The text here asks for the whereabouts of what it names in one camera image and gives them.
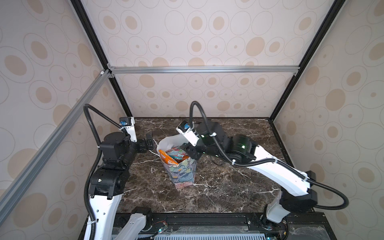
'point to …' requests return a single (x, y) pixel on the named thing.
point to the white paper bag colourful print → (183, 174)
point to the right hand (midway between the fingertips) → (185, 141)
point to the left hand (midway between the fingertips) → (145, 130)
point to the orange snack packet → (167, 158)
